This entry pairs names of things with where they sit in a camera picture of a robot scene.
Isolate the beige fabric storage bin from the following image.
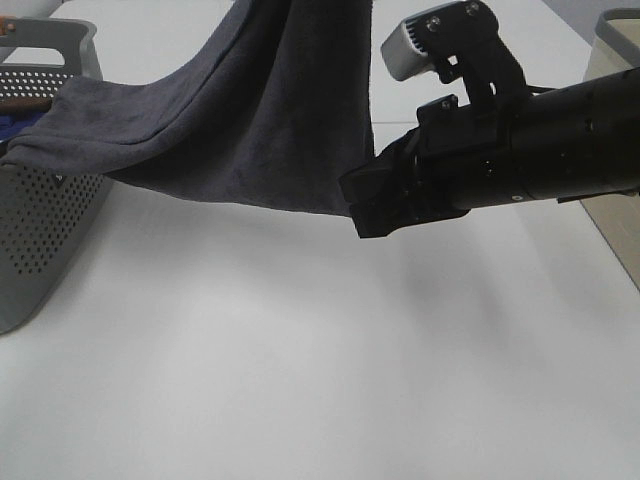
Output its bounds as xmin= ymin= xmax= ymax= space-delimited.
xmin=582 ymin=8 xmax=639 ymax=284

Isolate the brown towel in basket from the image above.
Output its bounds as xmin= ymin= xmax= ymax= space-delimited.
xmin=0 ymin=98 xmax=52 ymax=115

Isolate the dark grey towel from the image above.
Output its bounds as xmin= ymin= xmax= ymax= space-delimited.
xmin=5 ymin=1 xmax=374 ymax=216

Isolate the blue towel in basket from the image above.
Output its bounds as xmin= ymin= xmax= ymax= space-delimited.
xmin=0 ymin=112 xmax=44 ymax=142

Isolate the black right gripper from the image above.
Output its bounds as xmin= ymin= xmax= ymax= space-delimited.
xmin=339 ymin=95 xmax=525 ymax=239

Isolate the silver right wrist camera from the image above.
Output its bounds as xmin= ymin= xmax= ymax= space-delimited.
xmin=380 ymin=0 xmax=474 ymax=81

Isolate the grey perforated plastic basket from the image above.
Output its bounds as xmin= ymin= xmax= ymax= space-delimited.
xmin=1 ymin=18 xmax=113 ymax=334

